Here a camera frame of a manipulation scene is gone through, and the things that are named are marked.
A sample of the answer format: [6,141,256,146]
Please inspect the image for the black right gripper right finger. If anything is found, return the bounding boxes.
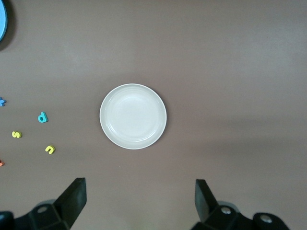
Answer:
[191,179,291,230]

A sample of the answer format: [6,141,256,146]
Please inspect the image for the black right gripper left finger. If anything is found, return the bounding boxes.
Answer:
[0,177,87,230]

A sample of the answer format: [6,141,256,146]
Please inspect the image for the beige brown plate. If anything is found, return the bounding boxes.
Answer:
[99,83,167,150]

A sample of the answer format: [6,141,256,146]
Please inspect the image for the blue plate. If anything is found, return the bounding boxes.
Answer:
[0,0,9,47]

